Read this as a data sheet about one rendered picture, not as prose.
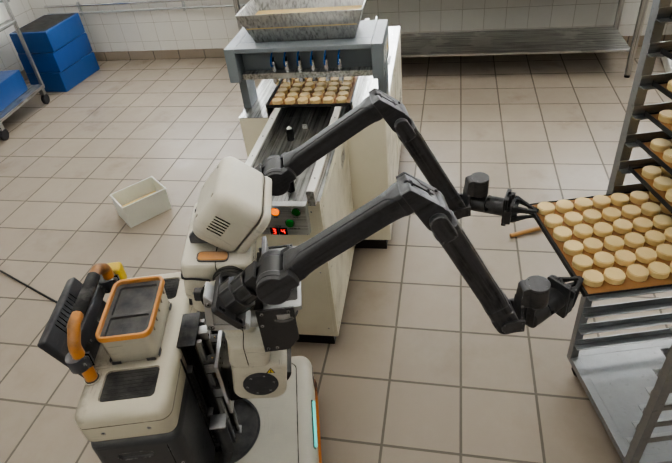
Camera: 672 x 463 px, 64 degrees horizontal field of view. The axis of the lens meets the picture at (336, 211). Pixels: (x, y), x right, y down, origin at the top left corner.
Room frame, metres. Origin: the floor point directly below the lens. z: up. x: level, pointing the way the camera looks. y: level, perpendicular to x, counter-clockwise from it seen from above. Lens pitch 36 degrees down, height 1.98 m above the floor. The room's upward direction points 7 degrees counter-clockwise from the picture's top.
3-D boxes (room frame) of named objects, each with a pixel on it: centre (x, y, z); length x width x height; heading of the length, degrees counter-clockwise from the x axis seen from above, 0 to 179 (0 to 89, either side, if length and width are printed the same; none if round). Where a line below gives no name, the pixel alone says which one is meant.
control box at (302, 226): (1.66, 0.22, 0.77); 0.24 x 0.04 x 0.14; 77
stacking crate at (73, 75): (5.62, 2.65, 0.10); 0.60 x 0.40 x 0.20; 163
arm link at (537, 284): (0.90, -0.42, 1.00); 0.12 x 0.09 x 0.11; 89
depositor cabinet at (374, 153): (2.98, -0.07, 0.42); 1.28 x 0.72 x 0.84; 167
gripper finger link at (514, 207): (1.30, -0.57, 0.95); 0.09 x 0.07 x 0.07; 61
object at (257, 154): (2.65, 0.15, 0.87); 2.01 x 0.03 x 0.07; 167
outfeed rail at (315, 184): (2.59, -0.13, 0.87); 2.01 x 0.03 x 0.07; 167
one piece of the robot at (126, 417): (1.12, 0.58, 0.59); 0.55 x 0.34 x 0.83; 1
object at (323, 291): (2.02, 0.14, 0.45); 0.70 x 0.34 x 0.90; 167
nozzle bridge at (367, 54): (2.51, 0.03, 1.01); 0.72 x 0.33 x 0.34; 77
